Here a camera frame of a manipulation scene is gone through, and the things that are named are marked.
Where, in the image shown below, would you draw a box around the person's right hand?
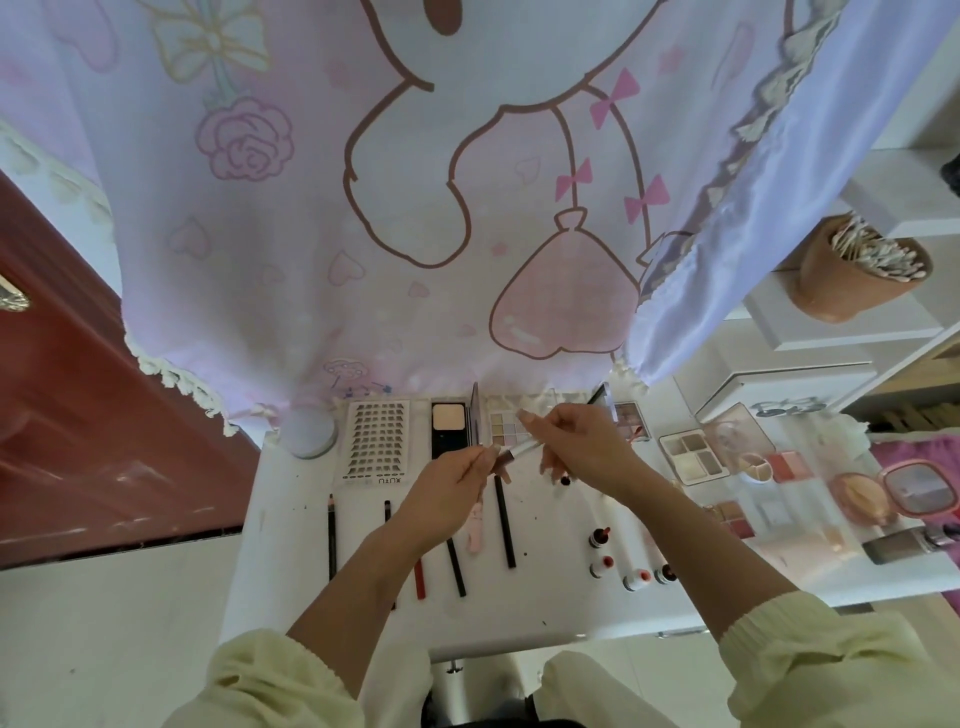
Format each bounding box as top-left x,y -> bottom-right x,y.
517,402 -> 657,504

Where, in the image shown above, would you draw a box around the person's left hand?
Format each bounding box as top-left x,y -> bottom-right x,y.
387,442 -> 504,557

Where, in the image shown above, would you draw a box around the dark brown eyeshadow palette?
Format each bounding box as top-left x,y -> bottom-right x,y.
612,402 -> 650,441

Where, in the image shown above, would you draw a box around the lavender rectangular palette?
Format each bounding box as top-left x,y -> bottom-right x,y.
430,382 -> 482,461

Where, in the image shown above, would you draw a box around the clear eyeshadow palette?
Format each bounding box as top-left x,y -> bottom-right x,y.
483,397 -> 539,449

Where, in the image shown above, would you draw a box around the white false eyelash tray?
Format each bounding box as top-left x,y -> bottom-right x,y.
342,397 -> 413,485

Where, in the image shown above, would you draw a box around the tan eyeshadow palette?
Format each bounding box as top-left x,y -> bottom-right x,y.
658,402 -> 774,485

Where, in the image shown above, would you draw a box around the round silver compact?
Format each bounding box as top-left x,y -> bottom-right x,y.
282,405 -> 341,459

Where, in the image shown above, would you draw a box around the small brown quad eyeshadow palette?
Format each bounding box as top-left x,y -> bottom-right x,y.
712,499 -> 756,539

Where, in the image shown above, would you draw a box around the pink blush pan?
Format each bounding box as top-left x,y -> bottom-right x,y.
768,450 -> 812,483

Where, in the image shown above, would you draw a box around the pink foundation tube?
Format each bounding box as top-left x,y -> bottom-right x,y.
765,517 -> 864,587

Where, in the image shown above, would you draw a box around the pink cushion compact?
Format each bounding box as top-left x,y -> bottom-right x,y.
829,459 -> 960,527

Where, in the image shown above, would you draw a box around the square bottle with black cap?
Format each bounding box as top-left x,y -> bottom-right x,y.
862,528 -> 939,564

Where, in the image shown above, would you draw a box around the person's left forearm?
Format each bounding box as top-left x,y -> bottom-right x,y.
165,532 -> 452,728

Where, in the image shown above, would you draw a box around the person's dark trousers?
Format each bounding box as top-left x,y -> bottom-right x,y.
427,660 -> 587,728

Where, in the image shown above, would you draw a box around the white table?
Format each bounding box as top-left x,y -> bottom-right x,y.
217,382 -> 960,662

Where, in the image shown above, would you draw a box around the white shelf unit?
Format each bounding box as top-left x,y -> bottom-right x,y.
675,0 -> 960,422

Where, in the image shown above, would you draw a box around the terracotta pot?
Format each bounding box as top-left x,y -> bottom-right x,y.
792,213 -> 935,324

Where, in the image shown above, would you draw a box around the pink cartoon print cloth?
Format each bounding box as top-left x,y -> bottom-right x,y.
0,0 -> 960,440

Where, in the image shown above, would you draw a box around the bunch of cotton swabs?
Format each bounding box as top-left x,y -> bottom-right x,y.
829,214 -> 932,284

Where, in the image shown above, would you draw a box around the reddish brown door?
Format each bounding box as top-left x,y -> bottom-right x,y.
0,172 -> 264,569

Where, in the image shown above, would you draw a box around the small white bow-handle drawer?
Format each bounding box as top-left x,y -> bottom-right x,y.
694,363 -> 879,422

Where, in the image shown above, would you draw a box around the wooden bed frame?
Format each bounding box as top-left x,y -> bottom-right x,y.
840,322 -> 960,437

